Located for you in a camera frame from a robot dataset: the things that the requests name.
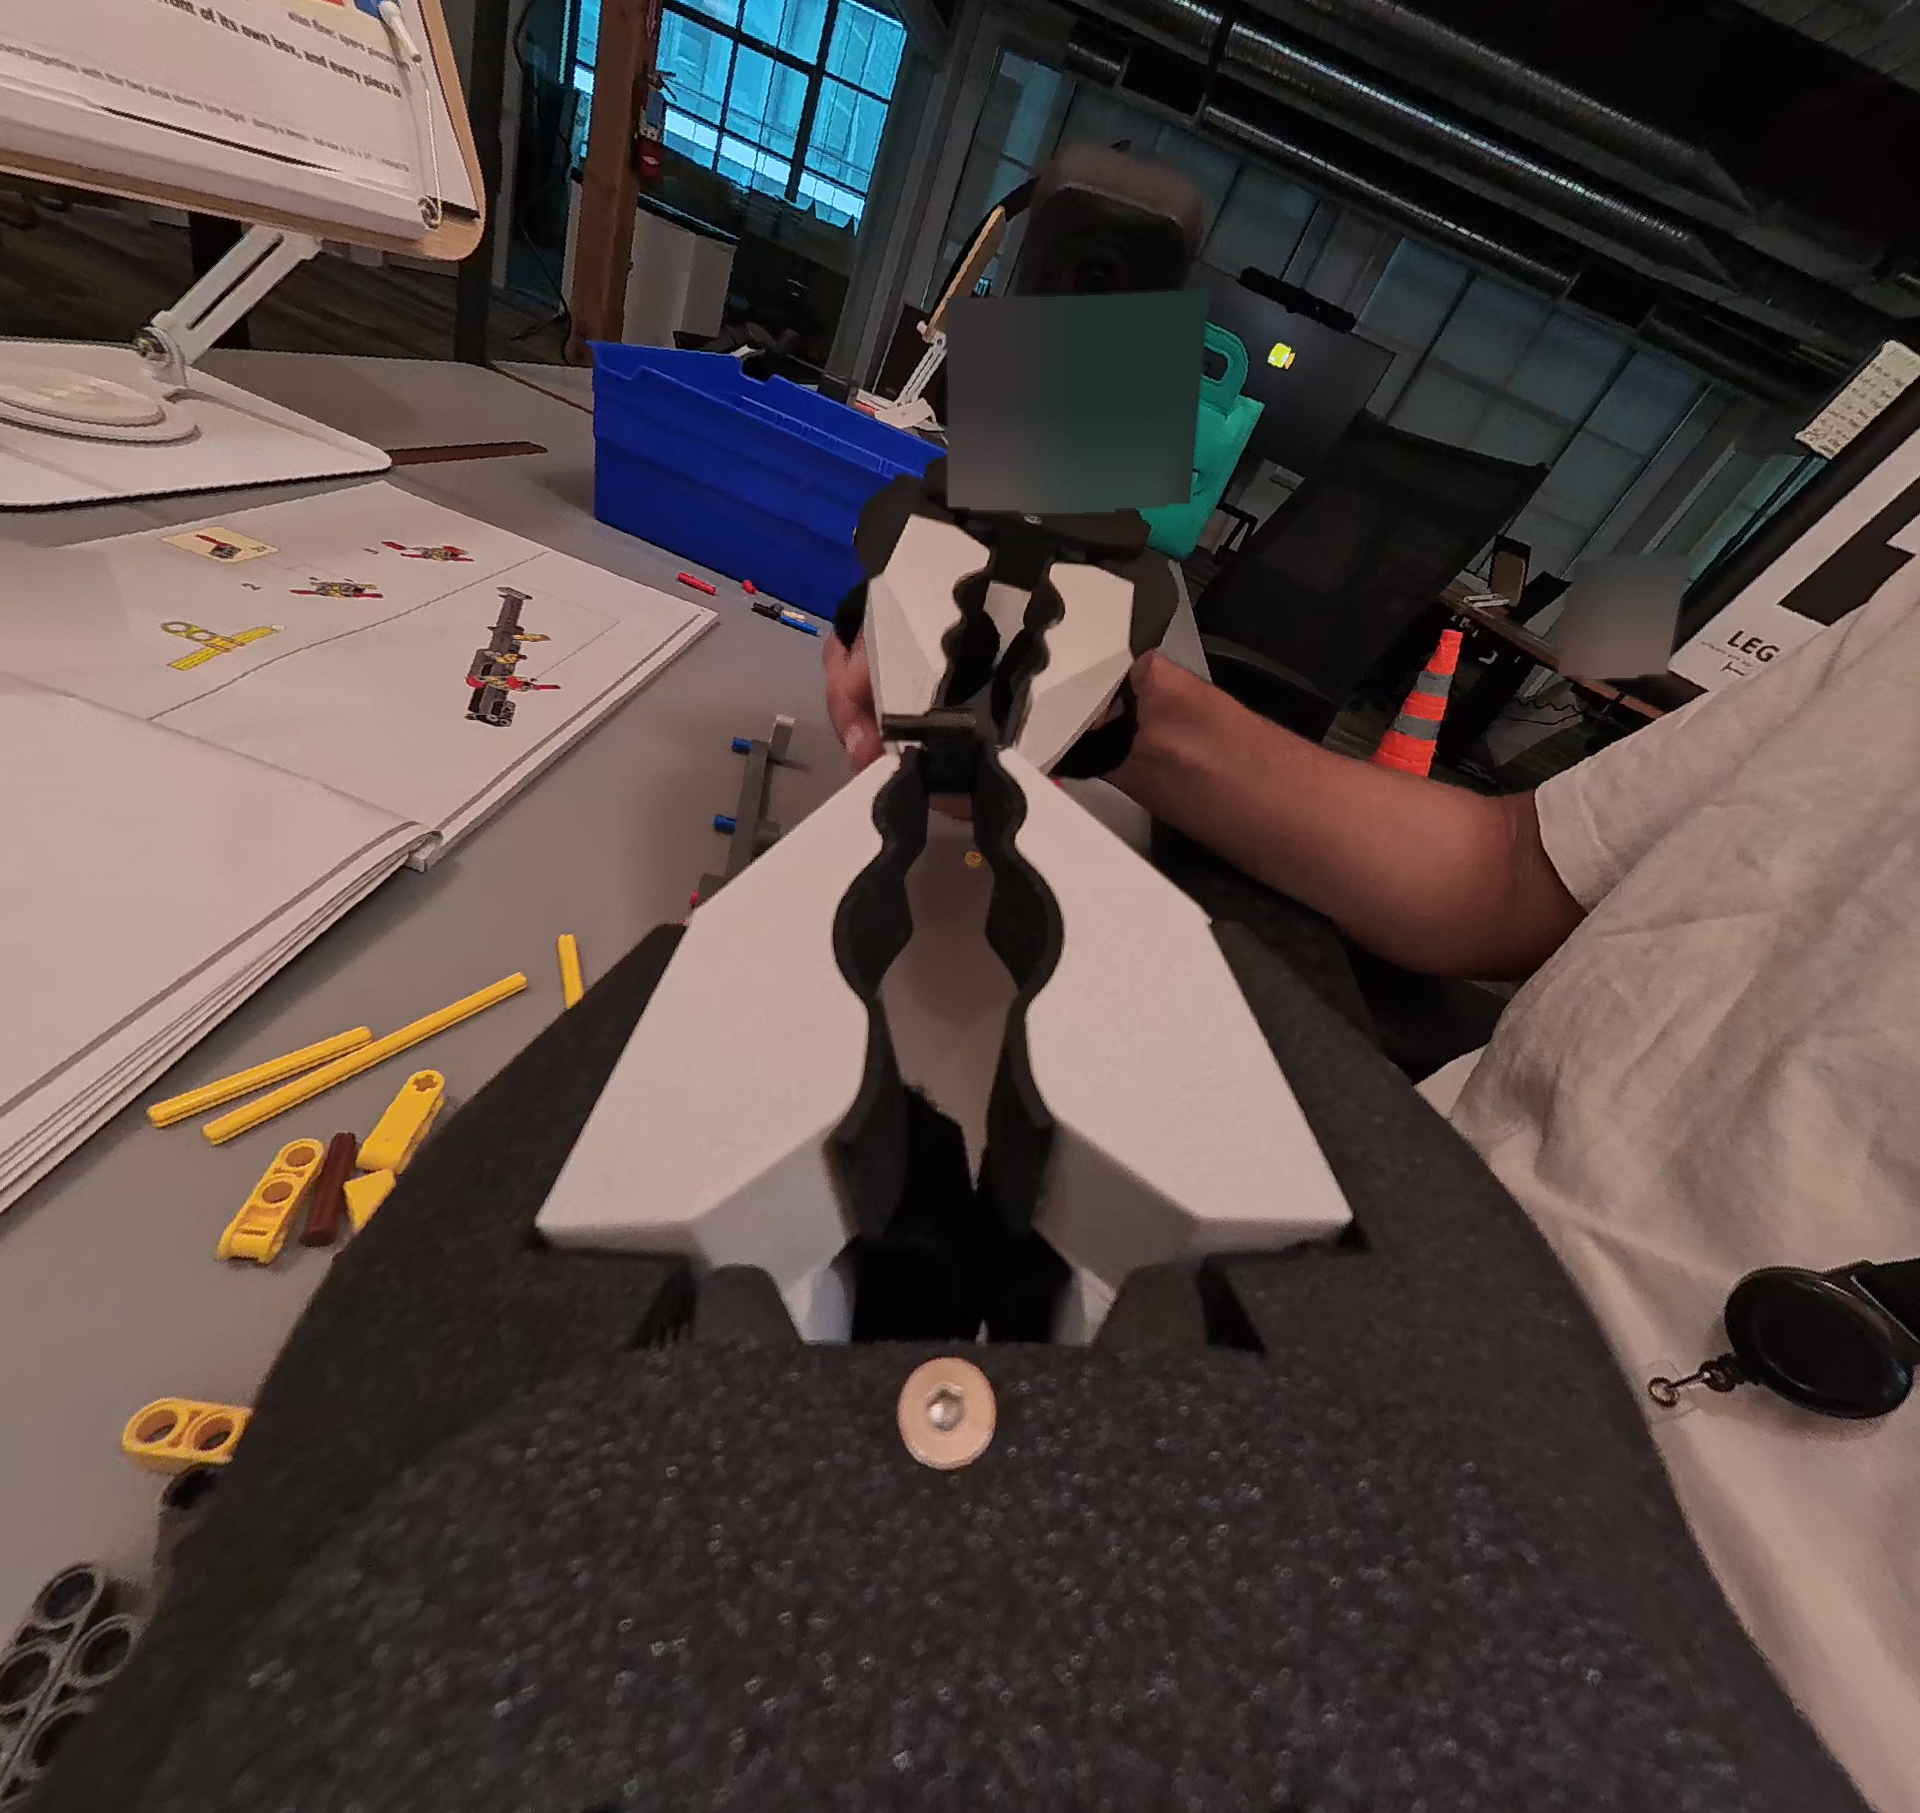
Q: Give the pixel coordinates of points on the wooden post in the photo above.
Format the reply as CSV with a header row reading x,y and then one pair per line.
x,y
618,117

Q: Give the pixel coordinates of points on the gridded window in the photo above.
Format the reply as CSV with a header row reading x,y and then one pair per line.
x,y
764,59

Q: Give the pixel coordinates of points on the white paper note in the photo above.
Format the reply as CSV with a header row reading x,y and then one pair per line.
x,y
1859,395

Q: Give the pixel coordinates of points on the blue plastic bin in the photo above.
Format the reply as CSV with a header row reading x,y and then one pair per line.
x,y
718,479

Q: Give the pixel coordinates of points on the white lego instruction booklet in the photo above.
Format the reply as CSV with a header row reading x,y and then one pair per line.
x,y
225,868

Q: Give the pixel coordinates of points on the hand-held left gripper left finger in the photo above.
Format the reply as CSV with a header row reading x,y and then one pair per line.
x,y
705,1094

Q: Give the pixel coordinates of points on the person's right forearm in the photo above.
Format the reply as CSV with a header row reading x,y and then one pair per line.
x,y
1380,838

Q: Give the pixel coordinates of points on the brown lego piece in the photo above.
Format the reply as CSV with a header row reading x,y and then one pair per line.
x,y
331,1191

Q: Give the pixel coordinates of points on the red fire extinguisher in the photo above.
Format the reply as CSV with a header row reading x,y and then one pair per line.
x,y
652,125

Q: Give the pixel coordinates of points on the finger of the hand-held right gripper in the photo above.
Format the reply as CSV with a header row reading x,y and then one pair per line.
x,y
907,628
1086,666

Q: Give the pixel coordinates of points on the orange traffic cone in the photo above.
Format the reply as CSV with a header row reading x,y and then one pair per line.
x,y
1420,720

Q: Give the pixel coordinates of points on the yellow two-hole lego beam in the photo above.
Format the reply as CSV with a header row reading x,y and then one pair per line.
x,y
186,1438

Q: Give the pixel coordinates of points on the grey lego beam assembly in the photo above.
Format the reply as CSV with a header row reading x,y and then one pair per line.
x,y
754,808

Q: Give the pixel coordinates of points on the white black printed sign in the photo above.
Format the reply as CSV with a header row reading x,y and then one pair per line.
x,y
1844,555

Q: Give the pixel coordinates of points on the black monitor screen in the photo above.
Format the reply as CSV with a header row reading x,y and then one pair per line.
x,y
1336,373

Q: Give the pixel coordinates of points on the background white document stand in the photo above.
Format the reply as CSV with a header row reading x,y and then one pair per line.
x,y
915,395

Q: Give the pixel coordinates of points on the metal ceiling duct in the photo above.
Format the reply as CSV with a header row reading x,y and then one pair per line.
x,y
1424,73

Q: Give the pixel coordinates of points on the white document stand wooden board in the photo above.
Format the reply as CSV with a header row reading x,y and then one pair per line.
x,y
225,432

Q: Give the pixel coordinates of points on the person's right hand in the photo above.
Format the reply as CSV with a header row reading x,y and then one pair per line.
x,y
853,702

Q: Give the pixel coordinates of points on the black badge reel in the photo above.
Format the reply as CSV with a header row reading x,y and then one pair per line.
x,y
1816,1341

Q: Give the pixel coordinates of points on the person's white t-shirt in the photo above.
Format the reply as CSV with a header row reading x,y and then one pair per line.
x,y
1724,1018

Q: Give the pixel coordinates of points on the background wooden desk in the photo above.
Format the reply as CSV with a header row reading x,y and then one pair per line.
x,y
1515,645

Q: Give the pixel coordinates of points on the black lego pin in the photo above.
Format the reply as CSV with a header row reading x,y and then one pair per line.
x,y
929,749

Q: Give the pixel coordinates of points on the white cabinet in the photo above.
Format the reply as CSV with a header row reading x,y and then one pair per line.
x,y
683,269

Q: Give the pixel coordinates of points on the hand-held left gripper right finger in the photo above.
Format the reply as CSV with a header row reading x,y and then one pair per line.
x,y
1170,1094

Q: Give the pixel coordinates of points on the teal plastic container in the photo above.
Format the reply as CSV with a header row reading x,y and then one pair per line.
x,y
1233,432

